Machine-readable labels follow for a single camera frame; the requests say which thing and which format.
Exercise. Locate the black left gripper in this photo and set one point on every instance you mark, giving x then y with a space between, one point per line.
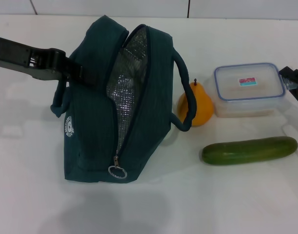
17 56

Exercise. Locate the dark teal insulated lunch bag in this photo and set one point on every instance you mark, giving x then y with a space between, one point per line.
90 122

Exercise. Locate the clear food container blue lid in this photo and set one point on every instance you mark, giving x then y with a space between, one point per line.
248 83

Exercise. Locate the green cucumber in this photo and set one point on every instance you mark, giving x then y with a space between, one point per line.
248 151

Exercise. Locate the orange yellow pear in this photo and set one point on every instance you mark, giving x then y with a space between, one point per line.
203 107

